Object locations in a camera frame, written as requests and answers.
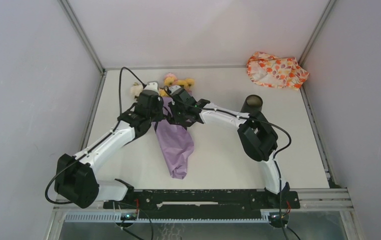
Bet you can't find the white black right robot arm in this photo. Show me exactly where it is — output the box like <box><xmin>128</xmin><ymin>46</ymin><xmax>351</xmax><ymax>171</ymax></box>
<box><xmin>163</xmin><ymin>86</ymin><xmax>292</xmax><ymax>208</ymax></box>

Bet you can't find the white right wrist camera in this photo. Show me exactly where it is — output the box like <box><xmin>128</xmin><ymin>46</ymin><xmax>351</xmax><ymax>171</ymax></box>
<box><xmin>168</xmin><ymin>85</ymin><xmax>183</xmax><ymax>95</ymax></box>

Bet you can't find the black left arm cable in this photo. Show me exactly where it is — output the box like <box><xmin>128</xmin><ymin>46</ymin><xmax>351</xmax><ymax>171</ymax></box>
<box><xmin>118</xmin><ymin>66</ymin><xmax>148</xmax><ymax>117</ymax></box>

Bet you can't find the white slotted cable duct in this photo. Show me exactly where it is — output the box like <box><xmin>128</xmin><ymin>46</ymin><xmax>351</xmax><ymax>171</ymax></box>
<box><xmin>63</xmin><ymin>211</ymin><xmax>274</xmax><ymax>224</ymax></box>

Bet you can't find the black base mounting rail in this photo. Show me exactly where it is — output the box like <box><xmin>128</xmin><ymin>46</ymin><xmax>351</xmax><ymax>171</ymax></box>
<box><xmin>103</xmin><ymin>189</ymin><xmax>301</xmax><ymax>220</ymax></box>

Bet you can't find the aluminium corner frame profile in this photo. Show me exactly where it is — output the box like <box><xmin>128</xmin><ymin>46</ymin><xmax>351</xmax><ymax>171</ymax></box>
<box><xmin>57</xmin><ymin>0</ymin><xmax>106</xmax><ymax>75</ymax></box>

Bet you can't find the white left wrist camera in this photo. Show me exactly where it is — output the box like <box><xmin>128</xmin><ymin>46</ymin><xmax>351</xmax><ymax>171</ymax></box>
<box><xmin>143</xmin><ymin>81</ymin><xmax>159</xmax><ymax>94</ymax></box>

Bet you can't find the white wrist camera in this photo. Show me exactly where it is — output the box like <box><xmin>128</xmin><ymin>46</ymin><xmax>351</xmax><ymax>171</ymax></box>
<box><xmin>143</xmin><ymin>81</ymin><xmax>159</xmax><ymax>94</ymax></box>
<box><xmin>168</xmin><ymin>85</ymin><xmax>183</xmax><ymax>95</ymax></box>

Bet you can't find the flower bouquet purple paper wrap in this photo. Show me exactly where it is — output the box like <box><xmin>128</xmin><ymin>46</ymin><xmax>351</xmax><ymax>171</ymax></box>
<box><xmin>130</xmin><ymin>73</ymin><xmax>195</xmax><ymax>180</ymax></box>

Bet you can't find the orange floral fabric bag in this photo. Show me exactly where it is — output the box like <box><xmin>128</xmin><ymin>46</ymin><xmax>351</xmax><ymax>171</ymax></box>
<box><xmin>246</xmin><ymin>51</ymin><xmax>310</xmax><ymax>90</ymax></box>

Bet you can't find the dark cylindrical vase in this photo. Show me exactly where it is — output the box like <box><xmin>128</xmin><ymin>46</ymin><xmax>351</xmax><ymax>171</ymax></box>
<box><xmin>240</xmin><ymin>94</ymin><xmax>264</xmax><ymax>114</ymax></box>

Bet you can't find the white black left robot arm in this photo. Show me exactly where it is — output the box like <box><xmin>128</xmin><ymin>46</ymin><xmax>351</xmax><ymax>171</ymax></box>
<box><xmin>48</xmin><ymin>87</ymin><xmax>163</xmax><ymax>209</ymax></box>

